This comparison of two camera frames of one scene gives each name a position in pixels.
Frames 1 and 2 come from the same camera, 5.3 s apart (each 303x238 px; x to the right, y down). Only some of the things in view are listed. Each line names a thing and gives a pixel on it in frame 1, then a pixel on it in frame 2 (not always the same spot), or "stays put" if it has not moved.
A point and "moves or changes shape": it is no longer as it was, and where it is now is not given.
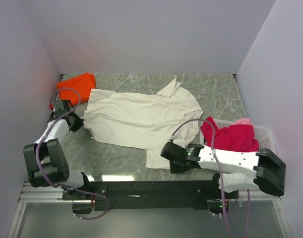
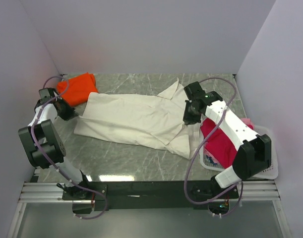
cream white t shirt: (150, 122) moves or changes shape
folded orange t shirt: (77, 89) stays put
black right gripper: (174, 169) to (187, 119)
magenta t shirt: (239, 138) stays put
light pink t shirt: (244, 121) stays put
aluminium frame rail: (30, 194) stays put
